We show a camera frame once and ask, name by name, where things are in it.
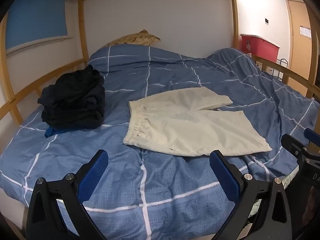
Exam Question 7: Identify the blue window blind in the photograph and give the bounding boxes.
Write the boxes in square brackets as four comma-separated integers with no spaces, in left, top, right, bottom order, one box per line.
[5,0,68,51]

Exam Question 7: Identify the wooden bunk bed frame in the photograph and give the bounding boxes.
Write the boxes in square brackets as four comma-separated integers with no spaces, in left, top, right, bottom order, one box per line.
[0,0,320,240]

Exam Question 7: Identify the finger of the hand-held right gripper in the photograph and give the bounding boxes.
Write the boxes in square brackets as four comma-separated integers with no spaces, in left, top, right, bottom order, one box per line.
[304,128,320,153]
[281,134,309,160]

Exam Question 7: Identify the beige patterned pillow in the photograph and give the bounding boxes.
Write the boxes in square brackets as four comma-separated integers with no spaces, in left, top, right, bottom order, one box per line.
[103,29,161,47]

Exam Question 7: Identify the cream pants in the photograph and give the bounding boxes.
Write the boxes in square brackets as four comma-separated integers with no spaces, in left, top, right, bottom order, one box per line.
[123,87,272,157]

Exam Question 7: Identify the blue folded garment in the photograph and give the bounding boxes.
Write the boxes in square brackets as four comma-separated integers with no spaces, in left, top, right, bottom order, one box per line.
[44,126,73,138]

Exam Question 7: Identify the pile of black clothes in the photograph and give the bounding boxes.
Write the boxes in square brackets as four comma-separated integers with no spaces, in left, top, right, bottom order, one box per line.
[37,64,105,130]

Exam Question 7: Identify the black wire rack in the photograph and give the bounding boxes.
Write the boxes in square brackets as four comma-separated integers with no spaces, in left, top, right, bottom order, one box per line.
[276,58,288,81]

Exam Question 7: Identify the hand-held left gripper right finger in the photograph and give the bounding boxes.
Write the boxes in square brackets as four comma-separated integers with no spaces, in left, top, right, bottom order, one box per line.
[209,150,292,240]

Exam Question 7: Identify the red storage bin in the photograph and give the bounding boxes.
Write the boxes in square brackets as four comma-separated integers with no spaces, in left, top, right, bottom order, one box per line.
[240,34,281,65]

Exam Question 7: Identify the wooden door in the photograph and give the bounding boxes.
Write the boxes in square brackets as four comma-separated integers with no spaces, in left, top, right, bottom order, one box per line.
[286,0,313,98]

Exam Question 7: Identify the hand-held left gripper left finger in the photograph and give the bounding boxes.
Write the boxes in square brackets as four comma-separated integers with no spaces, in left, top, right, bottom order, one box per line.
[26,149,109,240]

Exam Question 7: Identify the blue checked duvet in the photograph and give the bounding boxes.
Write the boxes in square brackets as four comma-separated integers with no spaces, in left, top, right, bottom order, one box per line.
[0,45,316,240]

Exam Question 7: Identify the white window frame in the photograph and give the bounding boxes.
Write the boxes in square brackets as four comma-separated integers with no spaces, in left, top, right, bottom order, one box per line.
[5,34,73,55]

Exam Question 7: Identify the white mattress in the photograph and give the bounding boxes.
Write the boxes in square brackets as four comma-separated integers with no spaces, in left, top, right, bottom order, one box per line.
[0,189,30,233]

